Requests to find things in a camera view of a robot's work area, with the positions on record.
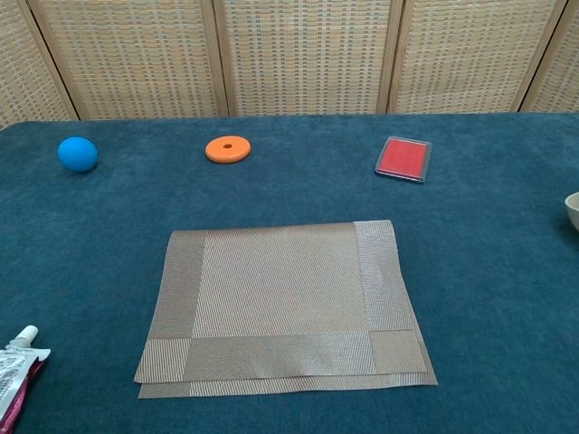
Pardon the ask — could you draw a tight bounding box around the brown woven placemat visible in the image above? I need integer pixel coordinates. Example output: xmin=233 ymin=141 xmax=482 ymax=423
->
xmin=133 ymin=220 xmax=439 ymax=400

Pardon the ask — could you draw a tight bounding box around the beige bowl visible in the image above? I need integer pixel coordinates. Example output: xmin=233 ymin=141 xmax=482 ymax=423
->
xmin=565 ymin=192 xmax=579 ymax=234

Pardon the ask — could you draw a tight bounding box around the orange disc with hole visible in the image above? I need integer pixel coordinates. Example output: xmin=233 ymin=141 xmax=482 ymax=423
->
xmin=204 ymin=136 xmax=252 ymax=165

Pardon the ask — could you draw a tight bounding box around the red pad in clear case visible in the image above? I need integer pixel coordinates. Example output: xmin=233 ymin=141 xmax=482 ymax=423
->
xmin=374 ymin=136 xmax=433 ymax=184

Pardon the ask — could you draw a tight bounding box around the woven rattan folding screen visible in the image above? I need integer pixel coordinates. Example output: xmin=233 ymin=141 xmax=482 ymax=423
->
xmin=0 ymin=0 xmax=579 ymax=130

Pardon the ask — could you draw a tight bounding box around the teal table cloth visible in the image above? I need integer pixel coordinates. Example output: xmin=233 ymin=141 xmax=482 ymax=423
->
xmin=0 ymin=111 xmax=579 ymax=434

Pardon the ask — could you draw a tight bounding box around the blue ball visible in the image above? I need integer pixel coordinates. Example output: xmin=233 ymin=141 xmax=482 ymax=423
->
xmin=57 ymin=137 xmax=100 ymax=174

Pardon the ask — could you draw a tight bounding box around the silver drink pouch white cap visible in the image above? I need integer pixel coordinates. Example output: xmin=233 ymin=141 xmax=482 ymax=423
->
xmin=0 ymin=325 xmax=52 ymax=429

